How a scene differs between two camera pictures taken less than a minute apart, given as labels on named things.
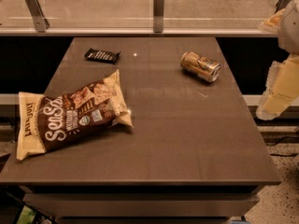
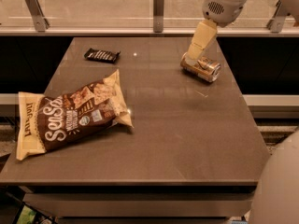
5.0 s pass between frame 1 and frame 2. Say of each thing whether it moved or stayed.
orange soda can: stayed
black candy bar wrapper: stayed
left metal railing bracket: stayed
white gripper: moved
